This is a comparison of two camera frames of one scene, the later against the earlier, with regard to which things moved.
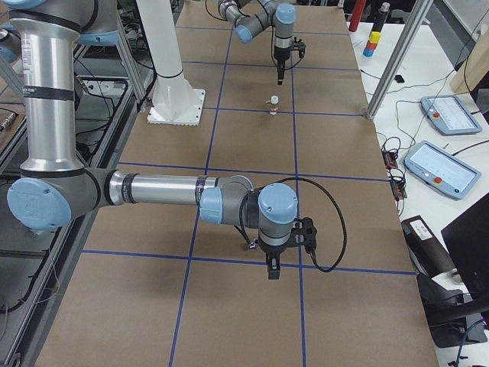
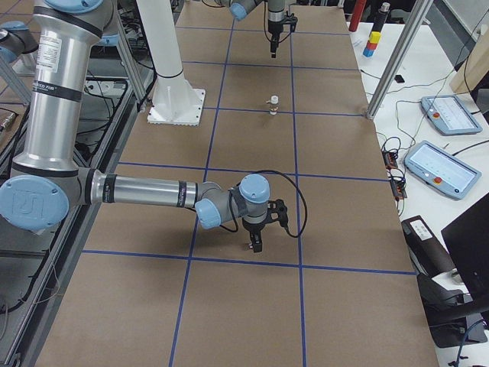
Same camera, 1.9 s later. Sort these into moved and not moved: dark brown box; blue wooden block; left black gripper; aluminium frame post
Moved: left black gripper
Not moved: aluminium frame post; dark brown box; blue wooden block
